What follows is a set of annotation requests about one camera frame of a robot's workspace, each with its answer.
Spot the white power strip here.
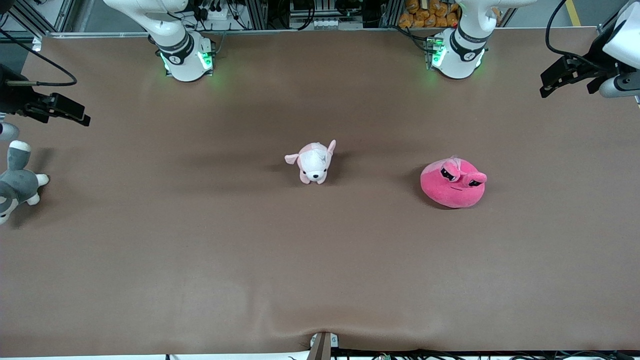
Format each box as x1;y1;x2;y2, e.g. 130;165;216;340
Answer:
196;0;242;22

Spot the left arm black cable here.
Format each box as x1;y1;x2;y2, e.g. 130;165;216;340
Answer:
545;0;603;72

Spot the white and pink plush dog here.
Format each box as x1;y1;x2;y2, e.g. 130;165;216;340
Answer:
284;139;337;185

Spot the brown table mat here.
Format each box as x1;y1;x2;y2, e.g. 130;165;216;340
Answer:
0;27;640;357

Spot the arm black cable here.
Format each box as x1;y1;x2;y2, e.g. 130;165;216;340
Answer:
0;27;78;87
545;0;603;72

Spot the grey and white plush husky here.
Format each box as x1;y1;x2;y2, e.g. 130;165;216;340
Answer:
0;140;50;225

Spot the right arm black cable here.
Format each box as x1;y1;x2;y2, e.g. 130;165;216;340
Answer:
0;27;78;87

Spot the bag of orange snacks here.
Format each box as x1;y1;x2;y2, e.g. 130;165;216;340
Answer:
398;0;462;29

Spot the aluminium frame rack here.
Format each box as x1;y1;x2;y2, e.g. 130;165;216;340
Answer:
0;0;521;40

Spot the round hot pink plush toy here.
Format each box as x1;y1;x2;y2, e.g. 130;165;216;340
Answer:
420;156;488;209

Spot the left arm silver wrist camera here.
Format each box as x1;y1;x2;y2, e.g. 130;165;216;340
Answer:
598;74;640;99

